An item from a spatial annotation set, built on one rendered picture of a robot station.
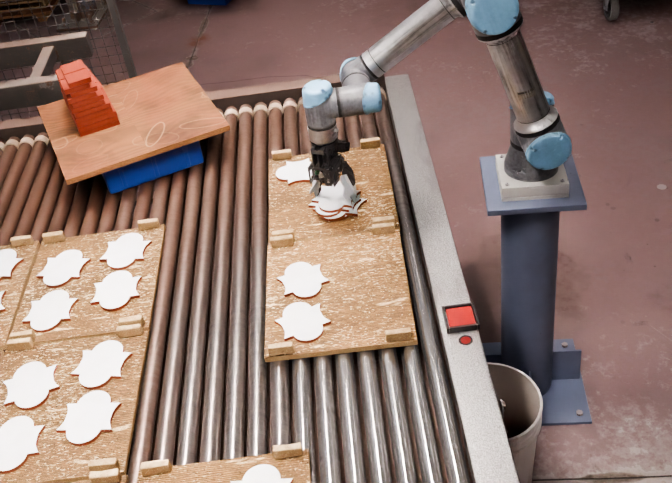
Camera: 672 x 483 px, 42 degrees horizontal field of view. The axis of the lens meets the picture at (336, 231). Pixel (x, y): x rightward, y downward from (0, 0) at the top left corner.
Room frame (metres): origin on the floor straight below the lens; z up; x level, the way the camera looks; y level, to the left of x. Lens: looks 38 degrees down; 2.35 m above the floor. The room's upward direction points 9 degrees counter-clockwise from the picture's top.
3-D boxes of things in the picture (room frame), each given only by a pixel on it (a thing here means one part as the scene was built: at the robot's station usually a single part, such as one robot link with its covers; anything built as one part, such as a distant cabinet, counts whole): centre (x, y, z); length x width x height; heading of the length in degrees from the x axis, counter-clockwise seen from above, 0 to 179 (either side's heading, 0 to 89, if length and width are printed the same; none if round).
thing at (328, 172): (1.89, 0.00, 1.11); 0.09 x 0.08 x 0.12; 153
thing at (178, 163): (2.36, 0.56, 0.97); 0.31 x 0.31 x 0.10; 19
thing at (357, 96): (1.91, -0.11, 1.27); 0.11 x 0.11 x 0.08; 88
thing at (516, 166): (1.99, -0.58, 0.96); 0.15 x 0.15 x 0.10
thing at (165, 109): (2.42, 0.59, 1.03); 0.50 x 0.50 x 0.02; 19
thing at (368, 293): (1.58, 0.02, 0.93); 0.41 x 0.35 x 0.02; 177
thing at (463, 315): (1.43, -0.25, 0.92); 0.06 x 0.06 x 0.01; 88
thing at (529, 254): (1.99, -0.57, 0.44); 0.38 x 0.38 x 0.87; 82
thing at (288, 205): (2.00, 0.00, 0.93); 0.41 x 0.35 x 0.02; 178
